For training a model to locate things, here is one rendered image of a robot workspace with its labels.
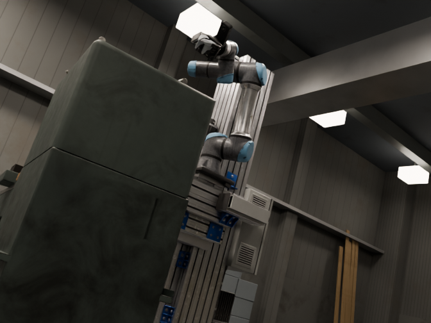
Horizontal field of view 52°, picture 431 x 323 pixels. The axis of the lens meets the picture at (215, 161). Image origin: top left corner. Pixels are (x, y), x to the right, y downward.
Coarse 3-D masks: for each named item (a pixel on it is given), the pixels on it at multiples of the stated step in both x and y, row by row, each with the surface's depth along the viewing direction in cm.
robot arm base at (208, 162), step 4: (200, 156) 234; (204, 156) 230; (208, 156) 229; (212, 156) 229; (216, 156) 229; (200, 160) 230; (204, 160) 228; (208, 160) 228; (212, 160) 228; (216, 160) 229; (220, 160) 231; (200, 164) 227; (204, 164) 227; (208, 164) 227; (212, 164) 227; (216, 164) 228; (220, 164) 232; (208, 168) 225; (212, 168) 226; (216, 168) 227; (220, 168) 230; (216, 172) 226; (220, 172) 229
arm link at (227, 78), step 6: (222, 60) 196; (228, 60) 196; (234, 60) 198; (210, 66) 199; (216, 66) 198; (222, 66) 197; (228, 66) 196; (210, 72) 199; (216, 72) 198; (222, 72) 197; (228, 72) 197; (216, 78) 201; (222, 78) 198; (228, 78) 198
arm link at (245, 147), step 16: (240, 64) 234; (256, 64) 231; (240, 80) 235; (256, 80) 230; (256, 96) 232; (240, 112) 230; (240, 128) 228; (224, 144) 228; (240, 144) 226; (240, 160) 228
